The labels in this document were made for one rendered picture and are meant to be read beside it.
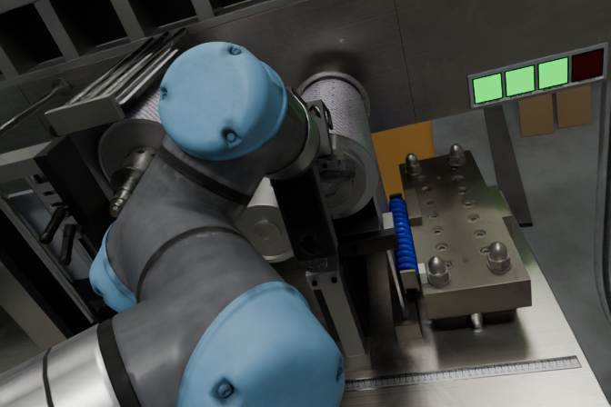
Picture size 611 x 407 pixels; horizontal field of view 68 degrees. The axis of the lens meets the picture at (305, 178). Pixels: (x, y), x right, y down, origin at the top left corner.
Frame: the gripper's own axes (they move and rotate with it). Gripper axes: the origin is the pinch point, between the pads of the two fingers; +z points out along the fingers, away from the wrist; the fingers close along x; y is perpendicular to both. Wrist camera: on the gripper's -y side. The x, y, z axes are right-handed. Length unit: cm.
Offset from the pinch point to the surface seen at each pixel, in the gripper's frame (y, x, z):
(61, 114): 14.7, 31.4, -10.6
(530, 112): 51, -90, 234
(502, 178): 12, -61, 208
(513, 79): 17, -34, 33
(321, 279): -12.8, 4.6, 7.2
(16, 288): -6, 70, 18
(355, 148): 4.3, -4.5, 2.0
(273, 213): -1.9, 10.3, 7.3
